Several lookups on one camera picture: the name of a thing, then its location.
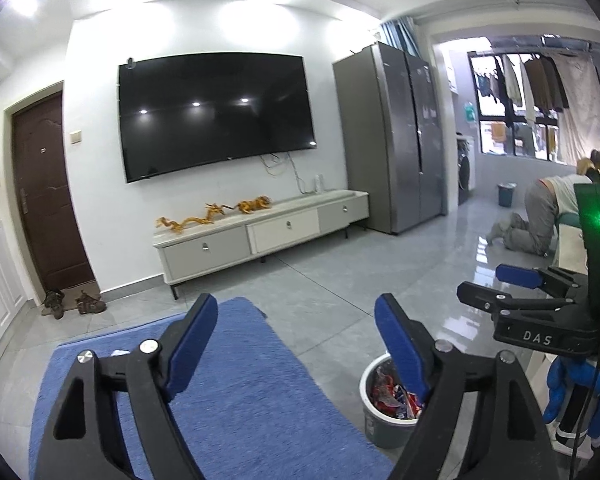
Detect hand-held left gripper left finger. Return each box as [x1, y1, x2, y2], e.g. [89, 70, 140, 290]
[34, 292, 219, 480]

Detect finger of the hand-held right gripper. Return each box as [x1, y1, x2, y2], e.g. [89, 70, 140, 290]
[457, 281, 576, 313]
[495, 263, 588, 302]

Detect grey white-rimmed bin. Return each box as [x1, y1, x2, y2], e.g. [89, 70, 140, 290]
[358, 352, 433, 450]

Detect white hanging garment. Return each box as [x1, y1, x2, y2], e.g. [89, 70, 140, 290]
[502, 55, 524, 108]

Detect golden tiger figurine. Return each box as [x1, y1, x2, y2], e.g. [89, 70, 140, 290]
[236, 195, 273, 215]

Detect dark brown door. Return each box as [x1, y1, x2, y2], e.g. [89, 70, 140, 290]
[2, 80, 98, 293]

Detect grey steel refrigerator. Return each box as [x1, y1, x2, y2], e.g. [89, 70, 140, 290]
[332, 41, 446, 235]

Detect blue towel mat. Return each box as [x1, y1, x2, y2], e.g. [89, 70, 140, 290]
[27, 296, 396, 480]

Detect golden dragon figurine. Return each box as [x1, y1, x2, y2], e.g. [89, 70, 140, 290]
[156, 203, 229, 233]

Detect dark hanging clothes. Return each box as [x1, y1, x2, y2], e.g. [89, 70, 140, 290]
[472, 57, 501, 106]

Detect black wall television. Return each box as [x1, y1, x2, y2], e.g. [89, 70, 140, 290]
[117, 52, 317, 184]

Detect blue curtain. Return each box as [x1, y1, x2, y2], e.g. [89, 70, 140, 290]
[380, 16, 421, 57]

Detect large red white wrapper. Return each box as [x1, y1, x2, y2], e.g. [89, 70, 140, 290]
[370, 366, 425, 417]

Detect beige hanging sheet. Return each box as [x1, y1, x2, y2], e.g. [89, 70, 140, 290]
[550, 50, 600, 166]

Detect white low furniture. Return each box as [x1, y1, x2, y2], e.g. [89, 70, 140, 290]
[550, 222, 592, 272]

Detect person's right hand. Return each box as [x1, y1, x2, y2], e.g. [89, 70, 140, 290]
[542, 357, 600, 453]

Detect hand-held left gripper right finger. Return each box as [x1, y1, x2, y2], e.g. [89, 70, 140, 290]
[374, 293, 556, 480]

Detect white grey television cabinet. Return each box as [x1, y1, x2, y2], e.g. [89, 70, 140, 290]
[152, 189, 370, 301]

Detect brown hanging garments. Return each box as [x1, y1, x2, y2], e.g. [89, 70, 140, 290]
[522, 55, 571, 113]

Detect brown shoe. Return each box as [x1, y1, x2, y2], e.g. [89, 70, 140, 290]
[75, 291, 107, 316]
[41, 290, 66, 320]

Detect black framed window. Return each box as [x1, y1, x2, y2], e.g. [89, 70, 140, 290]
[467, 50, 563, 158]

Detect white wall cables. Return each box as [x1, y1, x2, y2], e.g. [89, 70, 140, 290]
[260, 152, 307, 194]

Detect white washing machine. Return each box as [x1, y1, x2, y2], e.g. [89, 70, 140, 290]
[456, 135, 477, 206]

